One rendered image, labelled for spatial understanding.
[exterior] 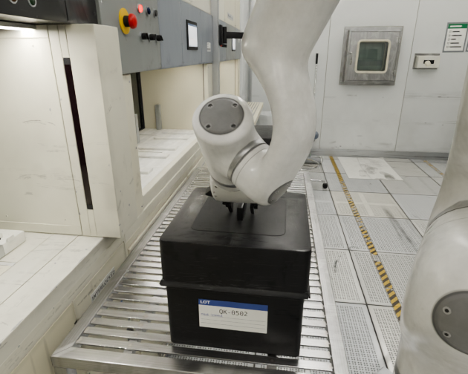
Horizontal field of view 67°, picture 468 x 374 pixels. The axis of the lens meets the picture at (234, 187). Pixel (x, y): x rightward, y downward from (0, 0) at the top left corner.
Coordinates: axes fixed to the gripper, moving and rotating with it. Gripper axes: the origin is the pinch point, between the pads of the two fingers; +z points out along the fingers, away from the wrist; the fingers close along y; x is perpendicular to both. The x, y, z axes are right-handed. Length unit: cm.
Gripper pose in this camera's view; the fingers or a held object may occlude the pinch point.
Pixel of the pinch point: (241, 203)
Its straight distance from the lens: 76.1
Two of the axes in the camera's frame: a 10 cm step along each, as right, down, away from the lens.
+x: -1.0, 9.1, -4.0
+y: -9.9, -0.5, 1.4
